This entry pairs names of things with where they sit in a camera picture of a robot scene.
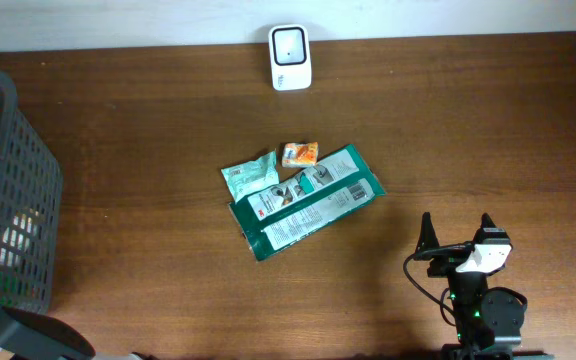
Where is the orange snack packet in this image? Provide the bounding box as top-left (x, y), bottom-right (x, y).
top-left (281, 142), bottom-right (319, 168)

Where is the light green tissue pack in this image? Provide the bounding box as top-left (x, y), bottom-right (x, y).
top-left (221, 151), bottom-right (279, 202)

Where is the grey plastic mesh basket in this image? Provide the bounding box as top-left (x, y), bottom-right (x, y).
top-left (0, 71), bottom-right (63, 314)

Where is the green 3M package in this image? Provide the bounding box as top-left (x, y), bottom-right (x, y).
top-left (229, 144), bottom-right (386, 261)

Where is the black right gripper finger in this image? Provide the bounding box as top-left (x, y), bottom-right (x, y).
top-left (473, 213), bottom-right (509, 245)
top-left (416, 212), bottom-right (439, 252)

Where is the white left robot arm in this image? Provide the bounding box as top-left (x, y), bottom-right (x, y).
top-left (0, 305), bottom-right (139, 360)

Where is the white barcode scanner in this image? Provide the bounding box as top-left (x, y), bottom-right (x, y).
top-left (268, 24), bottom-right (312, 91)

